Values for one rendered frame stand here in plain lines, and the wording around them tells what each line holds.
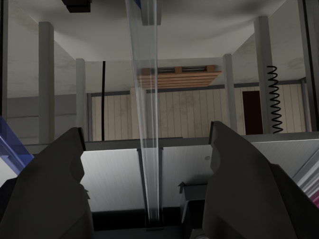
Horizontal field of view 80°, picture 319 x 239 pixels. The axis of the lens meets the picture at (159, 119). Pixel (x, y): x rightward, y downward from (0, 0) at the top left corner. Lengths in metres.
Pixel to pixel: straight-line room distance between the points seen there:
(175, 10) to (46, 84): 0.42
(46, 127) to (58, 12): 0.31
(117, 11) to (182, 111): 3.53
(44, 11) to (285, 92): 4.43
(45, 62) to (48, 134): 0.20
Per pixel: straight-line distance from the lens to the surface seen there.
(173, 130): 4.01
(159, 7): 0.52
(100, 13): 0.63
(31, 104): 5.06
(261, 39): 0.69
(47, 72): 0.64
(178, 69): 2.87
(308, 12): 0.62
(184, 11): 0.62
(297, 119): 4.72
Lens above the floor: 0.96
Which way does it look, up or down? 4 degrees down
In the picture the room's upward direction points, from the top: 177 degrees clockwise
